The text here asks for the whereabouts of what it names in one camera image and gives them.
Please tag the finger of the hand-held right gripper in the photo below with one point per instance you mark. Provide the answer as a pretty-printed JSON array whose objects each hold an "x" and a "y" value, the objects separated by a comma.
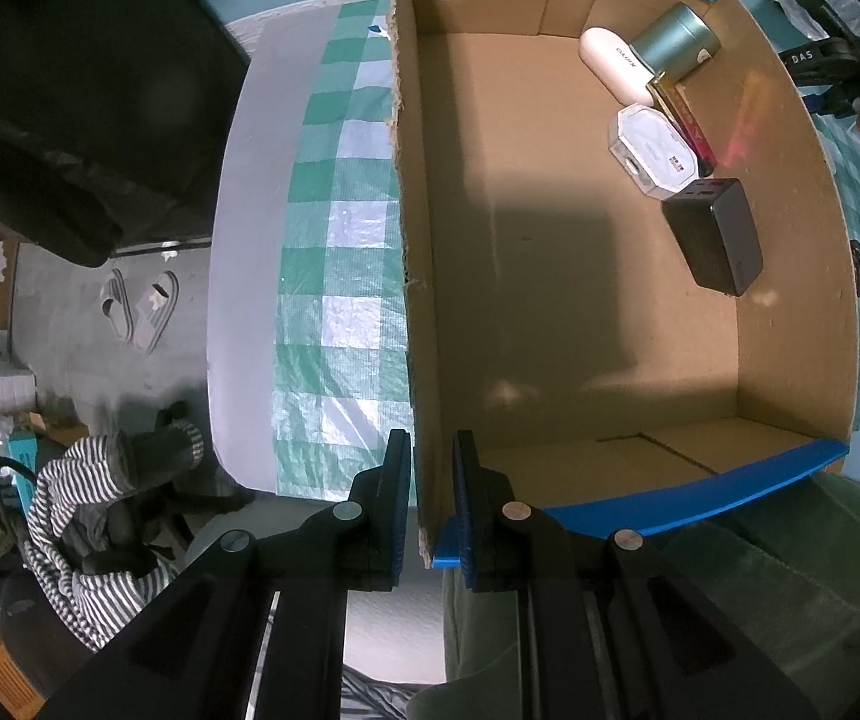
[{"x": 835, "y": 103}]

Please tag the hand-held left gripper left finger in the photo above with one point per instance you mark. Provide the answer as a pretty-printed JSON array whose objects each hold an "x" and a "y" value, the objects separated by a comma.
[{"x": 400, "y": 510}]

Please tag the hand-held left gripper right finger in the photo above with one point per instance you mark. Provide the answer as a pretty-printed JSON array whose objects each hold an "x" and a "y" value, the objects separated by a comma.
[{"x": 464, "y": 510}]

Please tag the gold and pink iridescent bar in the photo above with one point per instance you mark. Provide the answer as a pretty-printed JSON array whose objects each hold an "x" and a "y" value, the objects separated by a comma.
[{"x": 681, "y": 120}]

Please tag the green round metal tin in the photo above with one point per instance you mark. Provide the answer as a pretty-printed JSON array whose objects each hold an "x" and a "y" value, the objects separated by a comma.
[{"x": 673, "y": 41}]

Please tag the dark grey charger block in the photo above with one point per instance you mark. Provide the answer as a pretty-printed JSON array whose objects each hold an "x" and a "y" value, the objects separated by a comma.
[{"x": 715, "y": 240}]

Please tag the white octagonal case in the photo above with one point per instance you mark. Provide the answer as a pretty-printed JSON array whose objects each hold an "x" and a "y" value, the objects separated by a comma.
[{"x": 655, "y": 150}]

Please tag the white rounded power bank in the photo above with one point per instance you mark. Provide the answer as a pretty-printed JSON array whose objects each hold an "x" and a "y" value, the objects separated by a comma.
[{"x": 610, "y": 64}]

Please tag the blue cardboard box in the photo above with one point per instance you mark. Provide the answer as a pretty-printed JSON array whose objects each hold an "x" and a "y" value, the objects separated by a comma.
[{"x": 550, "y": 277}]

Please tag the silver foil bag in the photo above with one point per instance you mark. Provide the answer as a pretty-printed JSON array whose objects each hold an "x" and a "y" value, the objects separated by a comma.
[{"x": 793, "y": 0}]

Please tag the black office chair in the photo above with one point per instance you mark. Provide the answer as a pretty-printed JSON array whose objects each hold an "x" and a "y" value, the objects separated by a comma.
[{"x": 167, "y": 450}]

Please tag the green checked tablecloth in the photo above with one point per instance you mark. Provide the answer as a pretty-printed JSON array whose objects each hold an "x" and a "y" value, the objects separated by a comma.
[{"x": 340, "y": 240}]

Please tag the grey and white slipper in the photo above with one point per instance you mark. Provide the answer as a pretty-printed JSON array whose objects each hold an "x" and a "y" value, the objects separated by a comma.
[
  {"x": 118, "y": 304},
  {"x": 156, "y": 311}
]

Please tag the black and white striped cloth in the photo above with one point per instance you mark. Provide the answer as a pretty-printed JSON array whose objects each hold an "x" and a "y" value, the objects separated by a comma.
[{"x": 73, "y": 525}]

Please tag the teal box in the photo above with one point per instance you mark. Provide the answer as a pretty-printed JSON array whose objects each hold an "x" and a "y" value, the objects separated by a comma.
[{"x": 21, "y": 457}]

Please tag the black bag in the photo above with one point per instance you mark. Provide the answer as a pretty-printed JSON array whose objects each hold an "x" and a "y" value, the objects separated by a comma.
[{"x": 84, "y": 90}]

